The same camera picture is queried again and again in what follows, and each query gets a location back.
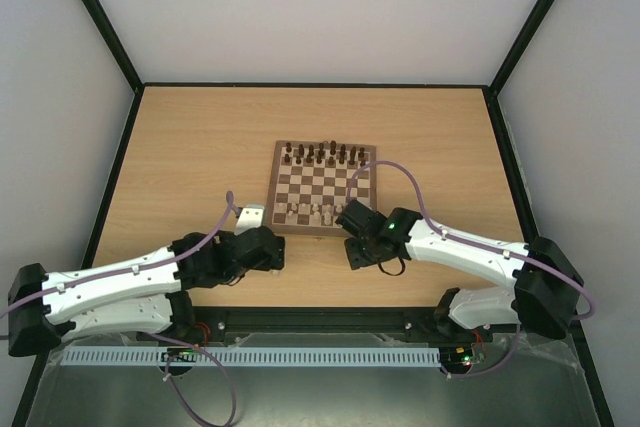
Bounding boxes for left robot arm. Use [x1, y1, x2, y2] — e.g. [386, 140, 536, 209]
[6, 226, 285, 357]

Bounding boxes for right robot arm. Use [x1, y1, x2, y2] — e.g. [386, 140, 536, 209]
[335, 200, 584, 339]

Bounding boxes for wooden chess board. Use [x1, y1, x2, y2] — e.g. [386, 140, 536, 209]
[265, 140, 377, 237]

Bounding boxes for left circuit board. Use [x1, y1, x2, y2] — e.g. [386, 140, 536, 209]
[157, 346, 207, 365]

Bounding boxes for circuit board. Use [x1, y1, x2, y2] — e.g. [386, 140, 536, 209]
[439, 344, 487, 370]
[157, 346, 207, 365]

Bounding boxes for right circuit board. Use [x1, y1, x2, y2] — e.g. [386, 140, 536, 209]
[439, 344, 487, 370]

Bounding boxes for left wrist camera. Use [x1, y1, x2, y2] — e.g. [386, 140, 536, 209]
[234, 204, 265, 235]

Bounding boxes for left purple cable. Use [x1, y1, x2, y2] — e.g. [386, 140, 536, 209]
[0, 190, 240, 426]

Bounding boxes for black aluminium frame rail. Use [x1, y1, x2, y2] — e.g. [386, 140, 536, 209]
[49, 304, 581, 343]

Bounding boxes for grey slotted cable duct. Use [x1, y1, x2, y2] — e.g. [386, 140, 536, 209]
[60, 346, 441, 368]

